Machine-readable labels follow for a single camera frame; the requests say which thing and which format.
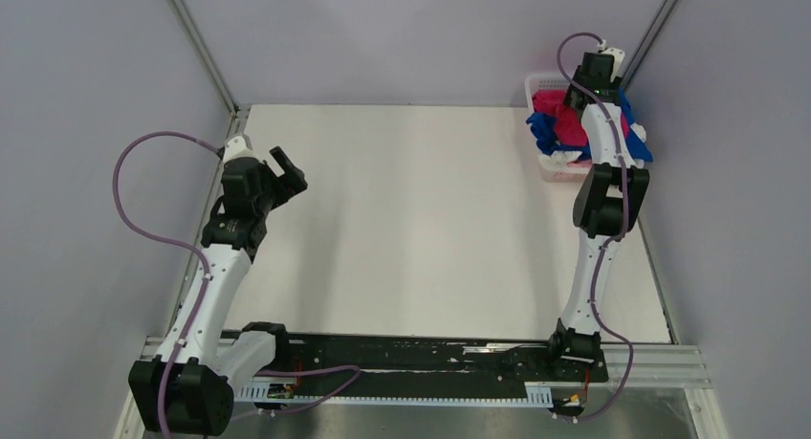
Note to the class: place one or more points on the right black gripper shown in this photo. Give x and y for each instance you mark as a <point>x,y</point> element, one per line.
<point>614,83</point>

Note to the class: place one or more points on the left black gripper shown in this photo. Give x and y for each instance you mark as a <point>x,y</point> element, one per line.
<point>286,186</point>

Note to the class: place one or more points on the magenta t shirt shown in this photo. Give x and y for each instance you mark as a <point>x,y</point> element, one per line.
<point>567,127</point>

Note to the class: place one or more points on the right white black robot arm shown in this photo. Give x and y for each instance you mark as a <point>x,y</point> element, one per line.
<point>605,209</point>

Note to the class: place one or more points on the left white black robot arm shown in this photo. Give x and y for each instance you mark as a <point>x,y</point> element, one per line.
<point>189,385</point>

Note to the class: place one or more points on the white plastic laundry basket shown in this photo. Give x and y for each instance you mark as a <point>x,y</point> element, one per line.
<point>551,84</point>

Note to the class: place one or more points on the blue t shirt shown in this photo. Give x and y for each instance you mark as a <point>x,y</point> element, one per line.
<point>546,141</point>

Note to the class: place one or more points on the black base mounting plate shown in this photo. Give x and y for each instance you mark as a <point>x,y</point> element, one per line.
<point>429,368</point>

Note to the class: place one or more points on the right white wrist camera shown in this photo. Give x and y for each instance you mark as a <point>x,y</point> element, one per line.
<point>617,54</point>

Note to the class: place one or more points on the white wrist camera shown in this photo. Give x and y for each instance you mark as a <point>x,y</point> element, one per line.
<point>617,54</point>
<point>238,146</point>

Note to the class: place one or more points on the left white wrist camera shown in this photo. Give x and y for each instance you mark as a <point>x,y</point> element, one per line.
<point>238,146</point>

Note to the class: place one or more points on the aluminium frame rail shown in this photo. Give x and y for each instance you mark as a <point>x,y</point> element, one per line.
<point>654,365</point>

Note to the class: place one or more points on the white slotted cable duct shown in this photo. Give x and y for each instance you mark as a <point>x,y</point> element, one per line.
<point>535,396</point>

